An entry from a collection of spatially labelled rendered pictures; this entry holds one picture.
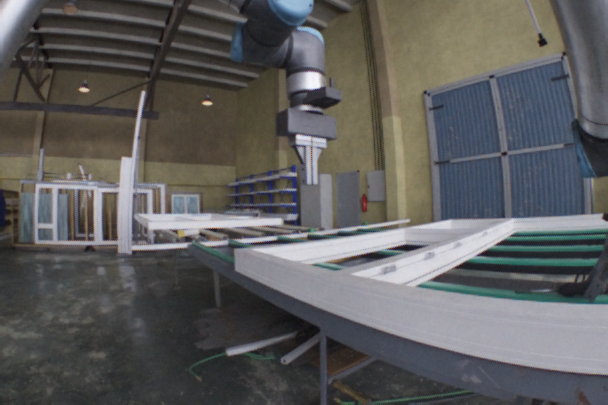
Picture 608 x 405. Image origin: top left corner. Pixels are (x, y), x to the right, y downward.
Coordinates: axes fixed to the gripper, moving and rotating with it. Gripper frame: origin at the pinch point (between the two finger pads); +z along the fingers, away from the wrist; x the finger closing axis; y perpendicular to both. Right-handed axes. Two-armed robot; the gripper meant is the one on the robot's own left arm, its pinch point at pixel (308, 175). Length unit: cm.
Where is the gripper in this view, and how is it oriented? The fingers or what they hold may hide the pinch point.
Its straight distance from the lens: 61.3
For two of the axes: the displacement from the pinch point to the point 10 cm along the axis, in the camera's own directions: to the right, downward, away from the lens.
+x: -8.0, -0.4, -5.9
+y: -5.9, 0.9, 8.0
